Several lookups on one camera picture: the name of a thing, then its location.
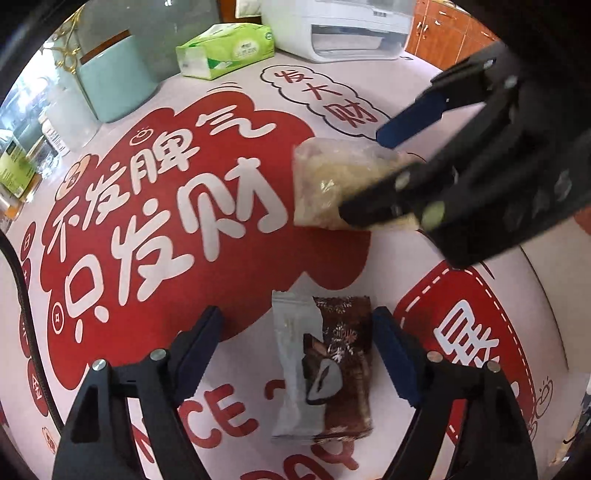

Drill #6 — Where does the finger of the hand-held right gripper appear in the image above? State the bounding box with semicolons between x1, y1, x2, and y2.
339;156;462;230
376;44;518;149

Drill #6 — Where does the mint green canister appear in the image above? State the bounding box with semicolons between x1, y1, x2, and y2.
76;30;160;124

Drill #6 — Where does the wooden wall cabinet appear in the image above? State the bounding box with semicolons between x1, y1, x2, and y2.
404;0;504;70

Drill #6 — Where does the clear pale snack packet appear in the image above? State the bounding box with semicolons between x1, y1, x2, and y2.
292;137;428;229

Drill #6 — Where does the brown grey snack packet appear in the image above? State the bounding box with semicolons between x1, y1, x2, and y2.
270;290;375;444

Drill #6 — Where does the white printer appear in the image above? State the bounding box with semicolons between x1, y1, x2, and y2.
263;0;416;63

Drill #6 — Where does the gold door ornament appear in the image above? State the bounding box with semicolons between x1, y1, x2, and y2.
48;28;86;75

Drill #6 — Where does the white cup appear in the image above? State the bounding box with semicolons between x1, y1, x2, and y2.
46;85;100;151

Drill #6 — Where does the green tissue pack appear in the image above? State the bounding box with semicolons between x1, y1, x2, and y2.
175;24;275;80

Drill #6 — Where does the red white printed table mat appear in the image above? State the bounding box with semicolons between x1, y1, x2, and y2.
0;37;583;480

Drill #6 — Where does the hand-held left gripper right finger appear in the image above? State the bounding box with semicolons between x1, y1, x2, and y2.
372;306;539;480

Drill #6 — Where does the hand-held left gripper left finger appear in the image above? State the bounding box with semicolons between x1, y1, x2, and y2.
51;305;225;480

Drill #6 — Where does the green label bottle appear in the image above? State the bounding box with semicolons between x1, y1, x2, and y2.
0;138;40;199

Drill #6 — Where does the black cable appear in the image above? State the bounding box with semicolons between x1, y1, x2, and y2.
0;231;65;430

